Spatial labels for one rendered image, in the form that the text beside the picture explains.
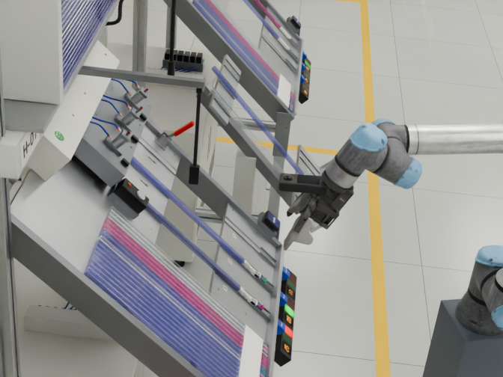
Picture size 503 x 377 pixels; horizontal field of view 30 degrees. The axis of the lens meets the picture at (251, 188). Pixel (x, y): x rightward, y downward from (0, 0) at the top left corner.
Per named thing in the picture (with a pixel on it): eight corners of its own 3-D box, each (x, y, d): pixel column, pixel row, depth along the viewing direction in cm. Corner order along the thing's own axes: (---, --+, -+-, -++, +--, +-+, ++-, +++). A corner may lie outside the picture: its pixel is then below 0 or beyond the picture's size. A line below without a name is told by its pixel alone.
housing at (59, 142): (82, 94, 236) (120, 60, 231) (27, 197, 195) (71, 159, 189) (58, 72, 234) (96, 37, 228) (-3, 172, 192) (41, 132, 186)
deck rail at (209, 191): (266, 256, 260) (282, 244, 258) (265, 259, 258) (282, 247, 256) (75, 78, 236) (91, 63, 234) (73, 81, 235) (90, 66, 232)
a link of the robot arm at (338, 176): (334, 165, 215) (334, 148, 222) (322, 179, 217) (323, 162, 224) (361, 182, 216) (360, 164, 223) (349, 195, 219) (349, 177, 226)
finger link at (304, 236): (304, 260, 222) (322, 226, 223) (283, 248, 221) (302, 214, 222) (300, 259, 225) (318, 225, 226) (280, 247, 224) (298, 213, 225)
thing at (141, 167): (263, 280, 239) (267, 277, 239) (263, 284, 238) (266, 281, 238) (119, 148, 222) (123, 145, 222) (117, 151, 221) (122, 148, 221)
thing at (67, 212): (168, 167, 246) (181, 157, 244) (115, 332, 190) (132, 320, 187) (74, 81, 235) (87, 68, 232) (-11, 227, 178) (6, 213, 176)
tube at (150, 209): (260, 308, 230) (263, 306, 230) (259, 312, 229) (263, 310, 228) (109, 172, 213) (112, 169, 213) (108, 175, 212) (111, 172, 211)
